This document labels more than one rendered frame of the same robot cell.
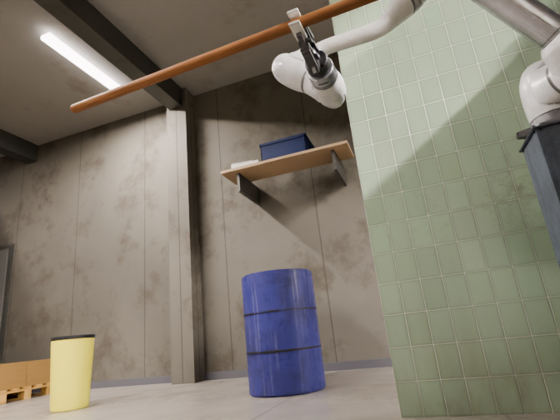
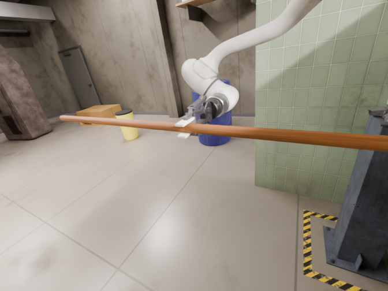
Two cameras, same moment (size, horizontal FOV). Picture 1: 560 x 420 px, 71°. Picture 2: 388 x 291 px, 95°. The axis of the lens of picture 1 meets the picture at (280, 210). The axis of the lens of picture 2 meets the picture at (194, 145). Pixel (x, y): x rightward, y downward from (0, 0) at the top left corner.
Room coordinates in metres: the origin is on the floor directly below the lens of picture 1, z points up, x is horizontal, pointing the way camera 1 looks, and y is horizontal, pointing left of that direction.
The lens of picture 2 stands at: (0.36, -0.24, 1.39)
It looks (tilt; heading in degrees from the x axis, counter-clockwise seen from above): 26 degrees down; 14
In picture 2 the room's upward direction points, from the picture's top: 9 degrees counter-clockwise
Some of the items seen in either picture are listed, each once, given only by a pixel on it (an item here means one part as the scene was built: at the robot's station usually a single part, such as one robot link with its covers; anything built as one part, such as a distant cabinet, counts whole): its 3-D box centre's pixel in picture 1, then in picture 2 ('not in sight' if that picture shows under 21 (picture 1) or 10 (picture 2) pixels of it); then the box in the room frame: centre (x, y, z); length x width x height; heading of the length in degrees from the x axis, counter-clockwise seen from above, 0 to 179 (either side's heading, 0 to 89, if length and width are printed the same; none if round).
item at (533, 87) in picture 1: (547, 90); not in sight; (1.29, -1.02, 1.17); 0.18 x 0.16 x 0.22; 7
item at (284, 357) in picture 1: (283, 329); (214, 109); (3.61, 0.08, 0.45); 1.22 x 0.75 x 0.90; 165
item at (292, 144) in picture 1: (288, 154); not in sight; (4.04, -0.16, 2.32); 0.53 x 0.40 x 0.21; 72
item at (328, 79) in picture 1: (321, 72); (216, 105); (1.08, -0.18, 1.20); 0.09 x 0.06 x 0.09; 70
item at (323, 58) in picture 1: (314, 58); (208, 111); (1.01, -0.15, 1.20); 0.09 x 0.07 x 0.08; 160
